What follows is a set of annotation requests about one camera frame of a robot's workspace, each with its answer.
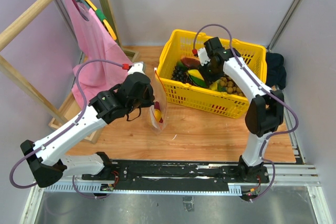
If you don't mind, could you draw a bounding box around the yellow plastic shopping basket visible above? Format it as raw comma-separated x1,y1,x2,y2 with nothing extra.
157,29,267,119

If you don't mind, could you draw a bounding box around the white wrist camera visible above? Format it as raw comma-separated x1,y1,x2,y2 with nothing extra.
122,61,145,75
192,48,210,66

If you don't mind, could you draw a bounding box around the black cloth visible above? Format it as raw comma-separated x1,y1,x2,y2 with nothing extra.
266,52,287,90

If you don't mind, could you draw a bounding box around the pink shirt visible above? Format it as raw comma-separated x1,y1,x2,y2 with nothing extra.
64,0,132,101

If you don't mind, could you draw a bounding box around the aluminium frame post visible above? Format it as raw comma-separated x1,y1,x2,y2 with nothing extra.
266,0,302,51
53,0,85,63

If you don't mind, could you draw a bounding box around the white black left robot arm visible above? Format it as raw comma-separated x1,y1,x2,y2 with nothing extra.
20,72,154,188

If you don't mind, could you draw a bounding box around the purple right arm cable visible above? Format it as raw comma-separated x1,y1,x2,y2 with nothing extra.
193,23,300,204

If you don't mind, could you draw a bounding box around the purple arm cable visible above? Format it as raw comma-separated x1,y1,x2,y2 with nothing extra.
193,23,300,204
9,59,129,189

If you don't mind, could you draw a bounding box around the green lime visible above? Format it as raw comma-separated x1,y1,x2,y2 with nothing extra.
176,61,186,68

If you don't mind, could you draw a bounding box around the aluminium frame post left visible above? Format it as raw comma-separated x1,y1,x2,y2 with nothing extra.
53,0,85,63

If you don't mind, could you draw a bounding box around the wooden clothes rack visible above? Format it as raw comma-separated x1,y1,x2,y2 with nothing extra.
0,0,141,145

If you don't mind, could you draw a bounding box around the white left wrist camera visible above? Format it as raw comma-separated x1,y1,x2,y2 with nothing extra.
122,61,145,75

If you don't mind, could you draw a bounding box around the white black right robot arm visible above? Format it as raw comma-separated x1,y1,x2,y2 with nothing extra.
197,37,284,182

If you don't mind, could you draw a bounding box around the purple sweet potato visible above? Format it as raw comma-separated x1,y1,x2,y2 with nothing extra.
154,101,161,111

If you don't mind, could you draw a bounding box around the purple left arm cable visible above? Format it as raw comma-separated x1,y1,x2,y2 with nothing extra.
9,59,129,189

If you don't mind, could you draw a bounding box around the brown glazed hot dog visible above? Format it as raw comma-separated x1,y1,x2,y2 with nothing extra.
180,56,201,69

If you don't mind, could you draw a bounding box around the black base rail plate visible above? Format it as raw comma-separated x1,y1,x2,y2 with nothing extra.
81,159,270,193

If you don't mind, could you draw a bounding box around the clear zip bag orange zipper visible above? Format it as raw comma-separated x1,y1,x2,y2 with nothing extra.
149,68,167,134

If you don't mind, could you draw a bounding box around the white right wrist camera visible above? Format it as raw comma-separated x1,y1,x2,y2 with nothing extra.
192,48,210,66

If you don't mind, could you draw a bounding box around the green watermelon slice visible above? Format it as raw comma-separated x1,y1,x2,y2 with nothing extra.
188,74,208,88

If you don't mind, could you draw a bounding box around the dark purple grape bunch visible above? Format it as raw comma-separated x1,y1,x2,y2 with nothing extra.
171,65,190,83

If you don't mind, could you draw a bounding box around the yellow green clothes hanger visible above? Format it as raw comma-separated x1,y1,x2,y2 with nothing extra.
86,0,117,41

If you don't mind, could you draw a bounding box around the brown longan bunch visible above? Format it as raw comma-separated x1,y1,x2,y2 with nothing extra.
217,76,245,97

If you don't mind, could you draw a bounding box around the aluminium frame post right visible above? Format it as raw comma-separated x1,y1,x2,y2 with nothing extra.
266,0,302,51

